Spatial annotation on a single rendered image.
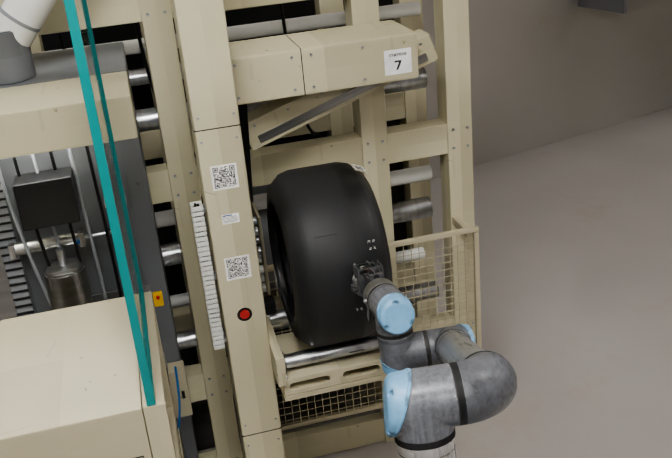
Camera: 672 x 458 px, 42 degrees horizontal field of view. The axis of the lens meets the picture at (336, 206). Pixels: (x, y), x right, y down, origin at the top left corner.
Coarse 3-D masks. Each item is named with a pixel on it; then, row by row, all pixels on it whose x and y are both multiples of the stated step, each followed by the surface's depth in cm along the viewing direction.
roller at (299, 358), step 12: (372, 336) 272; (312, 348) 269; (324, 348) 269; (336, 348) 269; (348, 348) 269; (360, 348) 270; (372, 348) 271; (288, 360) 266; (300, 360) 266; (312, 360) 267; (324, 360) 269
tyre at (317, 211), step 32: (288, 192) 255; (320, 192) 253; (352, 192) 253; (288, 224) 250; (320, 224) 247; (352, 224) 248; (288, 256) 251; (320, 256) 245; (352, 256) 247; (384, 256) 250; (288, 288) 293; (320, 288) 246; (288, 320) 278; (320, 320) 251; (352, 320) 254
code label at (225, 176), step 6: (210, 168) 245; (216, 168) 245; (222, 168) 246; (228, 168) 246; (234, 168) 247; (216, 174) 246; (222, 174) 247; (228, 174) 247; (234, 174) 247; (216, 180) 247; (222, 180) 247; (228, 180) 248; (234, 180) 248; (216, 186) 247; (222, 186) 248; (228, 186) 248; (234, 186) 249
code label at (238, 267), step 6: (228, 258) 256; (234, 258) 257; (240, 258) 257; (246, 258) 258; (228, 264) 257; (234, 264) 258; (240, 264) 258; (246, 264) 259; (228, 270) 258; (234, 270) 258; (240, 270) 259; (246, 270) 259; (228, 276) 258; (234, 276) 259; (240, 276) 259; (246, 276) 260
